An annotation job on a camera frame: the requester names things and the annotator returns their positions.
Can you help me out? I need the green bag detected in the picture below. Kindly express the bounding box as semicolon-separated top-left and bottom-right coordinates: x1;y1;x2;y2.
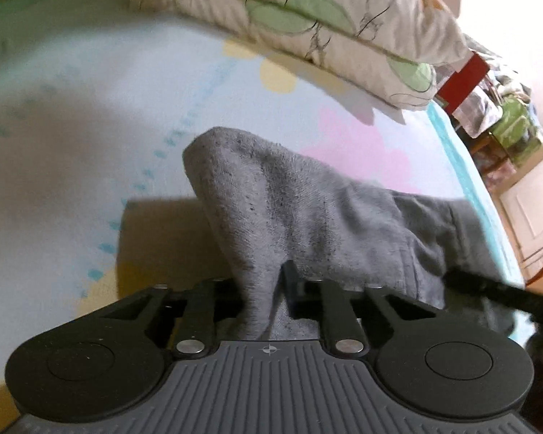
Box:
496;98;543;166

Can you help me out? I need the red board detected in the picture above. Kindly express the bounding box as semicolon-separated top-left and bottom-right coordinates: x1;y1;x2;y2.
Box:
436;51;491;115

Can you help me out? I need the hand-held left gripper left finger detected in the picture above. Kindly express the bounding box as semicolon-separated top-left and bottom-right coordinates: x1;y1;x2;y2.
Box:
100;277;243;357

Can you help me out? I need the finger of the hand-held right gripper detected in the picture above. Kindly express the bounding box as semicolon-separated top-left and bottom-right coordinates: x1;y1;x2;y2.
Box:
442;269;543;327

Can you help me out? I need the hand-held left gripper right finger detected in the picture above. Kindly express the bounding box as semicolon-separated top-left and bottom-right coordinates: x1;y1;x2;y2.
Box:
279;259;441;356

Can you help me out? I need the white cabinet door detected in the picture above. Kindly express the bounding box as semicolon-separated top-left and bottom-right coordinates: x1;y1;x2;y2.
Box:
498;139;543;284

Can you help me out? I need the pastel printed bed sheet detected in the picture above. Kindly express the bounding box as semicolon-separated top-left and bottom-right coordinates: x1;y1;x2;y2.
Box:
0;0;527;421

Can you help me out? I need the grey towel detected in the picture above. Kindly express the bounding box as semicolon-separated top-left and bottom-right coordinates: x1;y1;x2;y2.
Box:
183;127;517;341

